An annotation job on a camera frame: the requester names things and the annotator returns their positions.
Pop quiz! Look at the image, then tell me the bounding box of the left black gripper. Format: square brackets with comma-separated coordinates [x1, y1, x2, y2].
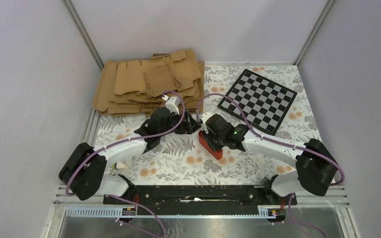
[159, 109, 200, 137]

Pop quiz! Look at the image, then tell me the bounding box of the red paper box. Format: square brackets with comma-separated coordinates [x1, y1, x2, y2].
[198, 130, 223, 161]

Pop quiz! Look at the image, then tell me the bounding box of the stack of brown cardboard blanks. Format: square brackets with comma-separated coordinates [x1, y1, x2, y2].
[92, 49, 205, 117]

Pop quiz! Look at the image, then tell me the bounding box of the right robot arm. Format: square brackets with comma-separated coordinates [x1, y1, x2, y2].
[201, 113, 340, 204]

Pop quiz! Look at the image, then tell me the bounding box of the floral patterned mat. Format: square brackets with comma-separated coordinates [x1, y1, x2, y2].
[94, 65, 322, 185]

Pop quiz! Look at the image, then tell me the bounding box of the black white checkerboard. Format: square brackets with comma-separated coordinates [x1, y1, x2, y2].
[226, 69, 297, 135]

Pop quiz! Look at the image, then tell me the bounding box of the small yellow white object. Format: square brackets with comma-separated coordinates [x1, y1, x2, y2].
[112, 162, 127, 171]

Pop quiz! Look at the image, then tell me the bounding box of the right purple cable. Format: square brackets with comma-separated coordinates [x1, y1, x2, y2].
[195, 93, 346, 238]

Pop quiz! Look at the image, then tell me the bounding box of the purple cable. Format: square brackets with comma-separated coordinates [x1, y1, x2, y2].
[64, 90, 186, 238]
[195, 93, 346, 238]

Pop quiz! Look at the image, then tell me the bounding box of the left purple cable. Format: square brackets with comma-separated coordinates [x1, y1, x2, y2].
[64, 90, 186, 238]

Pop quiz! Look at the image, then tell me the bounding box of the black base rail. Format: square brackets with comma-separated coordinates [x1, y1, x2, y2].
[122, 185, 297, 216]

